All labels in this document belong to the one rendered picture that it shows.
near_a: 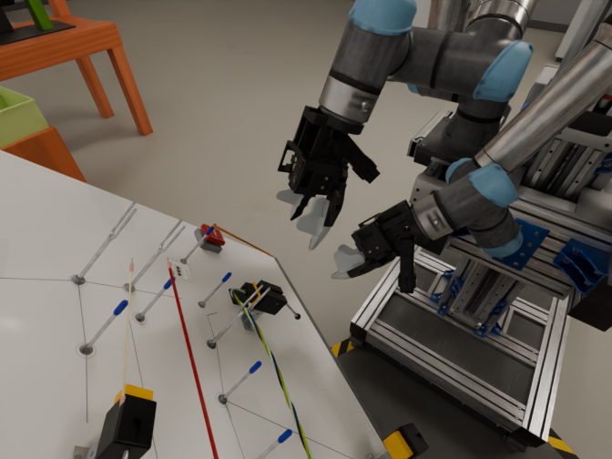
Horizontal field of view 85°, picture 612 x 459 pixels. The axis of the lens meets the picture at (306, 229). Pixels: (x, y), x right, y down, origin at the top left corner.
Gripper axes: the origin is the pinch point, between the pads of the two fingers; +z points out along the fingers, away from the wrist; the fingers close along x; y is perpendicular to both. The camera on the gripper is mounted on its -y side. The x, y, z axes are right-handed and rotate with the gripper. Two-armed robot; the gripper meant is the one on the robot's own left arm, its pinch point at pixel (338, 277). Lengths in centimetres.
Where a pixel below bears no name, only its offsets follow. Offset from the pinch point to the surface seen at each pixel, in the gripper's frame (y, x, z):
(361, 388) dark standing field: -72, -67, 56
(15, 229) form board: 35, 35, 19
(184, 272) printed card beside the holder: 18.3, 14.7, 20.0
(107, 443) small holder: 9.4, 48.1, 2.5
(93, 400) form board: 11.8, 43.2, 11.0
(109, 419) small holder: 10.4, 46.1, 4.2
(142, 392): 10.2, 42.9, 3.6
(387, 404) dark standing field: -83, -65, 47
